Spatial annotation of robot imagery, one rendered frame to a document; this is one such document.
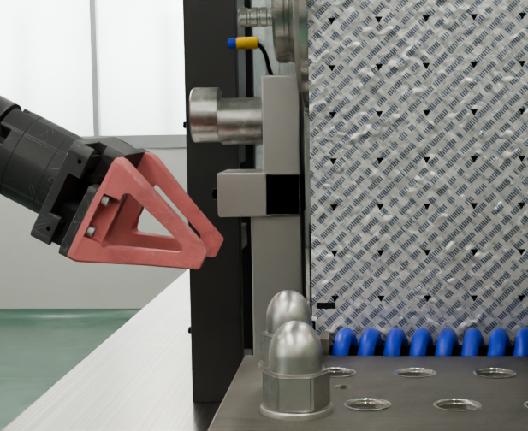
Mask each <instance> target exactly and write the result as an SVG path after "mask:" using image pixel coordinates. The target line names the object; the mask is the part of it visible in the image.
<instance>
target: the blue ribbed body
mask: <svg viewBox="0 0 528 431"><path fill-rule="evenodd" d="M330 356H528V328H521V329H520V330H519V331H518V332H517V335H516V340H515V345H510V343H509V338H508V335H507V331H506V330H505V329H503V328H495V329H494V330H492V332H491V335H490V338H489V344H488V345H485V344H484V338H483V335H482V333H481V331H480V330H479V329H477V328H469V329H468V330H466V333H465V337H464V340H463V345H459V341H458V338H457V335H456V332H455V331H454V330H453V329H452V328H444V329H443V330H441V331H440V333H439V336H438V340H437V344H436V345H434V343H433V339H432V337H431V334H430V331H429V330H428V329H426V328H418V329H417V330H415V331H414V333H413V336H412V342H411V344H410V345H408V341H407V337H406V334H405V332H404V330H402V329H401V328H392V329H391V330H390V331H389V332H388V335H387V338H386V341H385V345H384V344H383V339H382V336H381V334H380V332H379V331H378V330H377V329H375V328H367V329H366V330H365V331H364V332H363V333H362V335H361V338H360V342H358V340H357V337H356V334H355V332H354V331H353V330H352V329H350V328H342V329H341V330H340V331H339V332H338V333H337V334H336V336H335V341H334V344H333V345H331V346H330Z"/></svg>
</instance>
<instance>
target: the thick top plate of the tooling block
mask: <svg viewBox="0 0 528 431"><path fill-rule="evenodd" d="M260 360H261V356H250V355H246V356H244V358H243V360H242V362H241V364H240V367H239V368H238V370H237V372H236V374H235V376H234V379H233V380H232V382H231V384H230V386H229V388H228V391H227V392H226V394H225V396H224V398H223V400H222V402H221V404H220V406H219V408H218V410H217V413H216V414H215V416H214V418H213V420H212V422H211V425H210V426H209V428H208V430H207V431H528V356H323V366H324V367H325V368H327V369H329V370H330V402H331V403H332V404H333V405H334V412H333V413H332V414H330V415H329V416H326V417H322V418H318V419H313V420H306V421H285V420H277V419H273V418H269V417H267V416H264V415H262V414H261V413H260V405H261V404H262V403H263V372H262V371H263V370H261V369H260V368H259V367H258V362H259V361H260Z"/></svg>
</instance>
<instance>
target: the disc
mask: <svg viewBox="0 0 528 431"><path fill-rule="evenodd" d="M299 29H300V68H301V82H302V93H303V101H304V108H305V113H306V114H307V115H309V61H308V2H307V0H299Z"/></svg>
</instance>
